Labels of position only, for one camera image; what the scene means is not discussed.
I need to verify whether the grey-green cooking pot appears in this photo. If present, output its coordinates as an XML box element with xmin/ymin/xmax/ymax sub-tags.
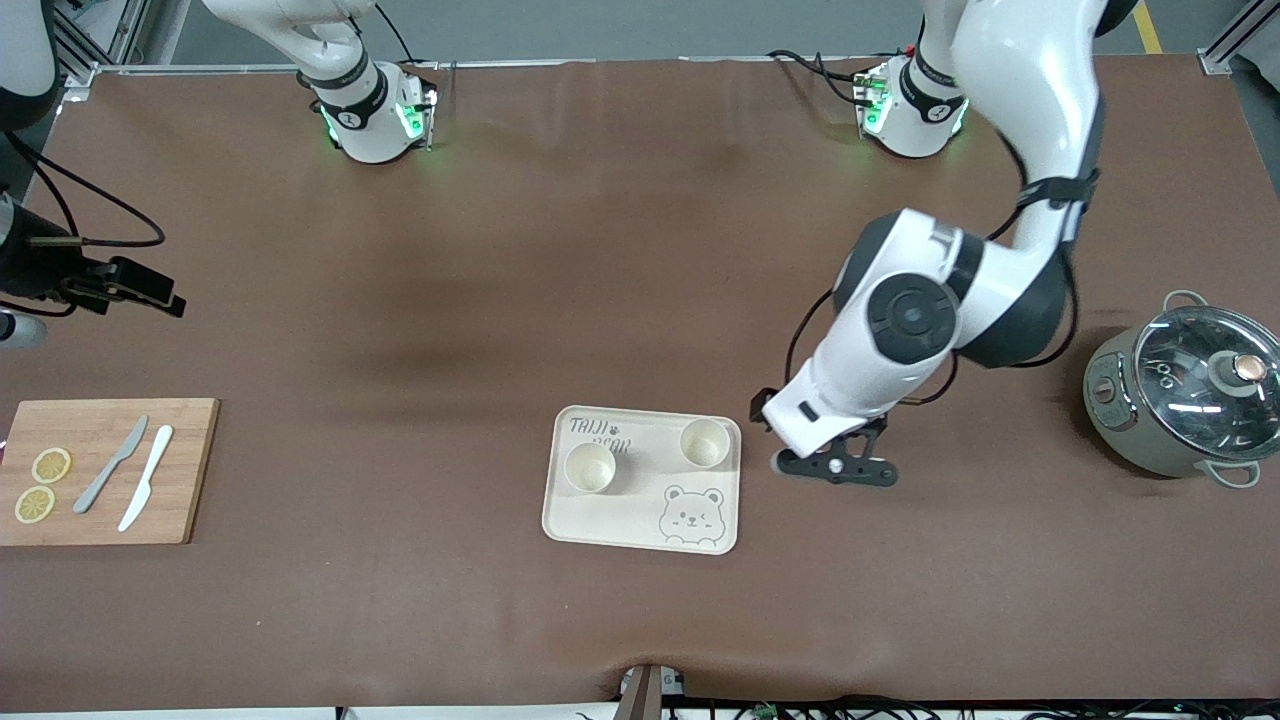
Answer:
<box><xmin>1083</xmin><ymin>290</ymin><xmax>1263</xmax><ymax>489</ymax></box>

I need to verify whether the glass pot lid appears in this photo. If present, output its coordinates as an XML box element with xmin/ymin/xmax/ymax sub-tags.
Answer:
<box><xmin>1135</xmin><ymin>305</ymin><xmax>1280</xmax><ymax>463</ymax></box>

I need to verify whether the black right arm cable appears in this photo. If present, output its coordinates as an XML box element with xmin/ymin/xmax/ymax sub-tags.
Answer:
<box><xmin>0</xmin><ymin>130</ymin><xmax>167</xmax><ymax>319</ymax></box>

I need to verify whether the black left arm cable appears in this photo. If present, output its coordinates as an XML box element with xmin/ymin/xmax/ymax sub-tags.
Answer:
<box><xmin>785</xmin><ymin>130</ymin><xmax>1086</xmax><ymax>406</ymax></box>

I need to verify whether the white IKEA cup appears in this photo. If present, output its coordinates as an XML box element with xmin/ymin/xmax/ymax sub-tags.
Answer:
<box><xmin>563</xmin><ymin>442</ymin><xmax>618</xmax><ymax>496</ymax></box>
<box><xmin>679</xmin><ymin>418</ymin><xmax>732</xmax><ymax>471</ymax></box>

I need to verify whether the white plastic knife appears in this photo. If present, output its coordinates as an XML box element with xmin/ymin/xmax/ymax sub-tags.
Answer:
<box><xmin>117</xmin><ymin>424</ymin><xmax>175</xmax><ymax>533</ymax></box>

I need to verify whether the black cable bundle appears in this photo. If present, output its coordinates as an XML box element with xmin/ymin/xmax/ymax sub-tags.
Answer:
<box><xmin>690</xmin><ymin>693</ymin><xmax>1280</xmax><ymax>720</ymax></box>

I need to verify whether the grey plastic knife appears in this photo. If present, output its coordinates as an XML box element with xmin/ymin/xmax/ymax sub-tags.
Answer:
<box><xmin>72</xmin><ymin>414</ymin><xmax>150</xmax><ymax>516</ymax></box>

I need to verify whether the aluminium frame profile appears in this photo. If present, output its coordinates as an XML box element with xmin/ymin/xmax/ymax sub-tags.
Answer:
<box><xmin>1200</xmin><ymin>0</ymin><xmax>1280</xmax><ymax>76</ymax></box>
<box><xmin>55</xmin><ymin>0</ymin><xmax>151</xmax><ymax>91</ymax></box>

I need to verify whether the black base cable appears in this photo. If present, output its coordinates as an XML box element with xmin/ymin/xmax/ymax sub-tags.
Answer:
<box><xmin>372</xmin><ymin>0</ymin><xmax>443</xmax><ymax>71</ymax></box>
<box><xmin>767</xmin><ymin>47</ymin><xmax>873</xmax><ymax>104</ymax></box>

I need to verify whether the cream tray with bear print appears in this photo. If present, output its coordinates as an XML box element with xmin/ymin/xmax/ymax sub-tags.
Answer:
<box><xmin>541</xmin><ymin>404</ymin><xmax>743</xmax><ymax>556</ymax></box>

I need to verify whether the wooden cutting board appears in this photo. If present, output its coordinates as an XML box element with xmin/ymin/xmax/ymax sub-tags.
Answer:
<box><xmin>0</xmin><ymin>397</ymin><xmax>221</xmax><ymax>547</ymax></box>

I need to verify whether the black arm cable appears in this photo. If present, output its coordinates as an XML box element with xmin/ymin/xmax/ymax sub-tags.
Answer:
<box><xmin>0</xmin><ymin>130</ymin><xmax>167</xmax><ymax>319</ymax></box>
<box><xmin>785</xmin><ymin>130</ymin><xmax>1086</xmax><ymax>406</ymax></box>

